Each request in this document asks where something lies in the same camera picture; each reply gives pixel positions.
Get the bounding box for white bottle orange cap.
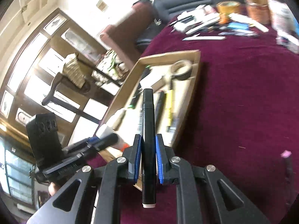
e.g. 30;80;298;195
95;124;130;152

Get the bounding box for black marker white cap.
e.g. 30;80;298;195
141;88;157;208

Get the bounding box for plain black marker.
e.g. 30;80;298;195
155;91;166;130

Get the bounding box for maroon velvet tablecloth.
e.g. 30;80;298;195
144;27;298;223

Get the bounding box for yellow highlighter pen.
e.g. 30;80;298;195
166;86;173;132

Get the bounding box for black marker green cap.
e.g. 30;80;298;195
128;65;151;109

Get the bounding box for white charger adapter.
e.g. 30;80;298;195
140;72;166;93

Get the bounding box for cardboard tray box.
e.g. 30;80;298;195
94;49;202;192

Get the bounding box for brown armchair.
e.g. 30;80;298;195
99;0;155;70

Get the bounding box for black tape roll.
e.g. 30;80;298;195
170;60;193;80

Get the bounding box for white pen blue tip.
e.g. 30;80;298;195
182;36;226;41

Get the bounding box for black leather sofa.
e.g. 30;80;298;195
135;0;245;53

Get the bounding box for white eraser box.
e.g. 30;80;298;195
276;36;298;55

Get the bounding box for blue flat case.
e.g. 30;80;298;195
228;22;249;30

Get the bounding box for yellow packing tape roll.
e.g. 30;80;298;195
216;1;241;15

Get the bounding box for white plastic tub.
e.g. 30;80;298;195
268;0;294;33

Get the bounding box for amber jar orange label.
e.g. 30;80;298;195
245;0;271;25

